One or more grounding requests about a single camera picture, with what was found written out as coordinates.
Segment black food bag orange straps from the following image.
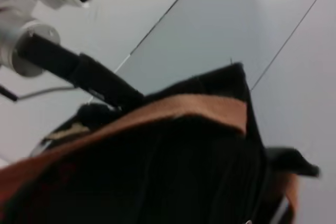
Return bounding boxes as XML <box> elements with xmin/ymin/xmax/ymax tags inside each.
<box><xmin>0</xmin><ymin>62</ymin><xmax>299</xmax><ymax>224</ymax></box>

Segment white robot neck mount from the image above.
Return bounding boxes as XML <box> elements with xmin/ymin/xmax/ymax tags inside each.
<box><xmin>0</xmin><ymin>0</ymin><xmax>37</xmax><ymax>26</ymax></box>

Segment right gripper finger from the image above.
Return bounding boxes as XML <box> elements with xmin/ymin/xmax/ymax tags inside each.
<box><xmin>264</xmin><ymin>147</ymin><xmax>320</xmax><ymax>178</ymax></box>

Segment left gripper cable metal plug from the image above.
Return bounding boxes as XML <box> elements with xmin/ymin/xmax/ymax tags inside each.
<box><xmin>0</xmin><ymin>84</ymin><xmax>79</xmax><ymax>103</ymax></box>

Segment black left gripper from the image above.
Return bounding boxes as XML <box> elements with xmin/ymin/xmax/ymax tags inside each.
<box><xmin>18</xmin><ymin>34</ymin><xmax>145</xmax><ymax>125</ymax></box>

